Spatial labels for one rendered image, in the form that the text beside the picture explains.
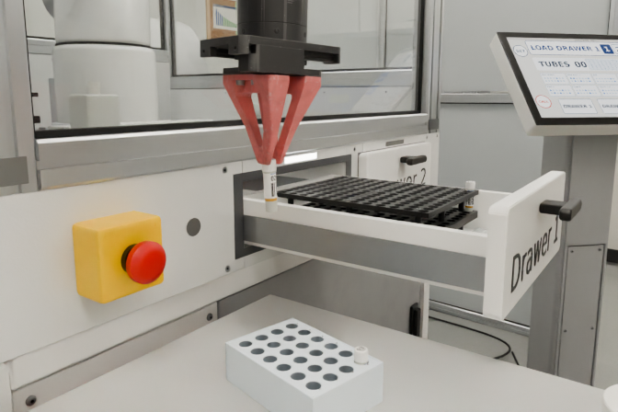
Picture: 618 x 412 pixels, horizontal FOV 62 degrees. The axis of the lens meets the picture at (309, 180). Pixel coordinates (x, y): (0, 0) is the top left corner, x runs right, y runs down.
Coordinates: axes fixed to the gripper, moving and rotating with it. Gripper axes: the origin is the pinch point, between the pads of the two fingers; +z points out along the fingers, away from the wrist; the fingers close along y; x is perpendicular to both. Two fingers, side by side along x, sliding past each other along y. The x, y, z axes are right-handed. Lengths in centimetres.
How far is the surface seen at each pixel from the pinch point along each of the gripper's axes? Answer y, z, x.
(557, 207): -30.4, 6.0, 11.8
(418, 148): -62, 4, -30
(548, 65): -110, -16, -26
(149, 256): 7.0, 9.8, -8.7
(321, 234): -14.1, 10.8, -8.3
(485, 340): -169, 94, -68
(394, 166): -51, 7, -28
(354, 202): -19.5, 7.6, -8.2
